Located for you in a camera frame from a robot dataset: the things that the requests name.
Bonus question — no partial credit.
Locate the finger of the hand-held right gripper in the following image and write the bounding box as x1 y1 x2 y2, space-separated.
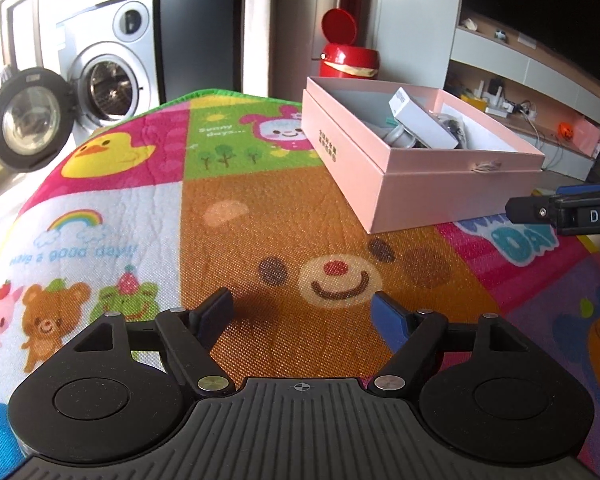
532 180 600 197
504 194 556 224

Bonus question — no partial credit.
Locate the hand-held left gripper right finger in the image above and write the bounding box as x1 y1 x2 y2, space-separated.
370 291 532 397

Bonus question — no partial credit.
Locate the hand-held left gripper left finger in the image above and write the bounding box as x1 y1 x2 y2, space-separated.
72 287 236 397

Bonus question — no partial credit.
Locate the pink cardboard box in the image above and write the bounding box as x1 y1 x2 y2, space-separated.
300 76 547 235

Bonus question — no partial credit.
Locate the small white box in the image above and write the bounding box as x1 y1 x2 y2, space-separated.
387 86 462 151

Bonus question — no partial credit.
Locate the small pink box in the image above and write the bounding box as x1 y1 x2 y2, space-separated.
572 117 600 159

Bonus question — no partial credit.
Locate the colourful cartoon play mat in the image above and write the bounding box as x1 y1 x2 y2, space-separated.
0 88 600 477

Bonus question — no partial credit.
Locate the white television cabinet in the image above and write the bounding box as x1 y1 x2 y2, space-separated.
442 10 600 177

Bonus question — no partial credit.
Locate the black television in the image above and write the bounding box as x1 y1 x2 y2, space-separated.
459 0 600 87

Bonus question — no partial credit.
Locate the red trash bin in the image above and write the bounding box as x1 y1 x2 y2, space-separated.
319 7 382 81

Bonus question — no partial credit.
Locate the silver washing machine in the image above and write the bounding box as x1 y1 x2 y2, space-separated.
0 0 162 174

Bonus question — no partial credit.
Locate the grey cabinet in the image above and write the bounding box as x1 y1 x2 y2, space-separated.
161 0 244 107

